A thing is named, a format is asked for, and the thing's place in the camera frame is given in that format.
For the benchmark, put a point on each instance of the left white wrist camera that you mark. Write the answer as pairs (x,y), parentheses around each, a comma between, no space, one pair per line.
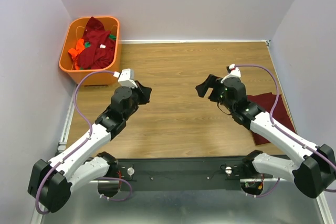
(126,78)

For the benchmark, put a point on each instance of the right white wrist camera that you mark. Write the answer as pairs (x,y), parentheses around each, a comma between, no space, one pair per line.
(233,72)

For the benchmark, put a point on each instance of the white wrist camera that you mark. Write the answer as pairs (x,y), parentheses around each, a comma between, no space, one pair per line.
(126,78)
(233,72)

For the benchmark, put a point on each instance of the green t-shirt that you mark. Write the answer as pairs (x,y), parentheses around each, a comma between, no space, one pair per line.
(113,36)

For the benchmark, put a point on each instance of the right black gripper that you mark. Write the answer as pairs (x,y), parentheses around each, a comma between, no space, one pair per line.
(212,81)

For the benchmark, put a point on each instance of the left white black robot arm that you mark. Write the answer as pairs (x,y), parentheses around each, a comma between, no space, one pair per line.
(52,182)

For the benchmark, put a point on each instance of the red t-shirt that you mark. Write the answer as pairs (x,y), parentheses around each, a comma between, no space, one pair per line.
(95,32)

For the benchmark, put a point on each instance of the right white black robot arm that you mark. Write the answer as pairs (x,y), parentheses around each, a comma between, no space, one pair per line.
(310,167)

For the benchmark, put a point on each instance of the aluminium frame rail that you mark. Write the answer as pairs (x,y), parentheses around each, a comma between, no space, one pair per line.
(36,217)

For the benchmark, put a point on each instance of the orange plastic bin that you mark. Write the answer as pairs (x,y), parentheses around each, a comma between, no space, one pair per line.
(93,77)

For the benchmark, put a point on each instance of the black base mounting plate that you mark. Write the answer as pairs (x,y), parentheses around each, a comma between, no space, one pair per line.
(180,174)

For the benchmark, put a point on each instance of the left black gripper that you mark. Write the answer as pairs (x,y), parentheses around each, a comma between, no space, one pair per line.
(144,92)

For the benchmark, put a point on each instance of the orange t-shirt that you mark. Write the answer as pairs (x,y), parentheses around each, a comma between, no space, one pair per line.
(75,52)

